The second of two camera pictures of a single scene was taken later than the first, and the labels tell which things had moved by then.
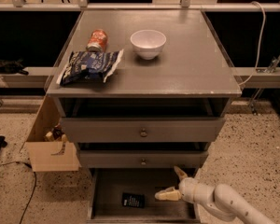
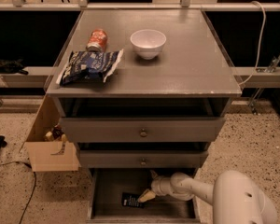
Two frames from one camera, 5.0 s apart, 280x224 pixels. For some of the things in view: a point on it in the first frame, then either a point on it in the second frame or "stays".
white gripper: (189, 189) → (158, 186)
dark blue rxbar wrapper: (133, 200) stays
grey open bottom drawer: (128, 196) stays
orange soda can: (98, 41) stays
